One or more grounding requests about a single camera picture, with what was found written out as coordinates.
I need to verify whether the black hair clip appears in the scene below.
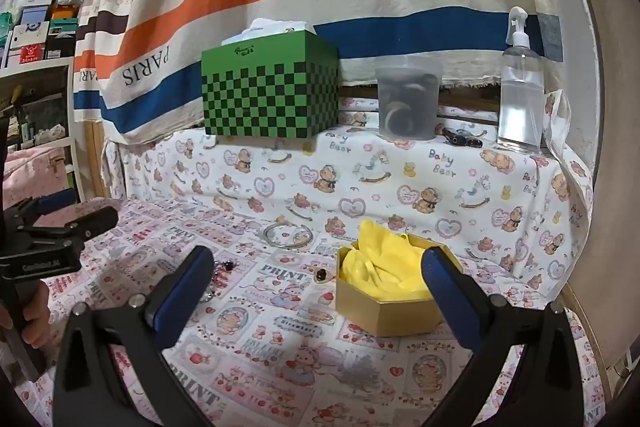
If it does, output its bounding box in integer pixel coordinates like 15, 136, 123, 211
442, 127, 483, 148

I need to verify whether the beaded jewelry piece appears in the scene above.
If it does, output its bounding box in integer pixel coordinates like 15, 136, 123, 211
200, 259, 236, 305

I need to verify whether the silver bangle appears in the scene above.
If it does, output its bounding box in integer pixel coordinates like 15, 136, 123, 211
263, 217, 313, 250

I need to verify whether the pink bag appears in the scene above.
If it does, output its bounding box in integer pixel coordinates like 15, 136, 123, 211
0, 146, 76, 210

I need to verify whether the yellow cloth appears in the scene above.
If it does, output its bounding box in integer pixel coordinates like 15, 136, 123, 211
340, 219, 438, 303

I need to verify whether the white storage shelf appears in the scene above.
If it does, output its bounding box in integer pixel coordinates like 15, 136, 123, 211
0, 0, 96, 208

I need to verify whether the wooden board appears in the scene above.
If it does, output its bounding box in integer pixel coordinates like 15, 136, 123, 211
550, 0, 640, 408

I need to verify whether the wooden bed frame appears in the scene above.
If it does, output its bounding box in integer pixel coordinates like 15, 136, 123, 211
82, 119, 113, 202

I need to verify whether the blue denim patch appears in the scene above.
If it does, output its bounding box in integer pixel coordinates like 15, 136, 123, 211
537, 14, 563, 62

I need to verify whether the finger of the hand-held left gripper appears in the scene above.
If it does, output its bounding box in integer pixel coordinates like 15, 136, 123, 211
10, 188, 77, 228
15, 205, 120, 254

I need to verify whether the green checkered box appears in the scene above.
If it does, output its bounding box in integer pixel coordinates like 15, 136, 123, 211
201, 29, 341, 140

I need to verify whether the bear print cloth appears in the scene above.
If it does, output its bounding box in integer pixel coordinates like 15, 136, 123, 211
102, 89, 596, 308

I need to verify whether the patchwork print cloth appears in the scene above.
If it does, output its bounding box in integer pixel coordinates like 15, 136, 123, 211
15, 197, 551, 427

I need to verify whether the translucent plastic container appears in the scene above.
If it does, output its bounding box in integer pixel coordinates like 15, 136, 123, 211
375, 58, 443, 141

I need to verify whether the clear spray bottle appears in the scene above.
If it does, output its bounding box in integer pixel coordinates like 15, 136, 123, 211
496, 7, 546, 152

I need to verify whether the white tissue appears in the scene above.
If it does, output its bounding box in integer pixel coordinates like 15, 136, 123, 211
222, 18, 317, 45

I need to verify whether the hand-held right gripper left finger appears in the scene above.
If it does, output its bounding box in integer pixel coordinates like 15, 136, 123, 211
52, 246, 216, 427

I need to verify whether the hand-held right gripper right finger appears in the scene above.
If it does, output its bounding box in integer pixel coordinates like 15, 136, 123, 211
420, 244, 586, 427

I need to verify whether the stack of boxes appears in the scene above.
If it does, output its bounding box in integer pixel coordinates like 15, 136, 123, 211
0, 0, 83, 68

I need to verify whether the person's left hand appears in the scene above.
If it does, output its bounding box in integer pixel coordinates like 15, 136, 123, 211
0, 279, 51, 344

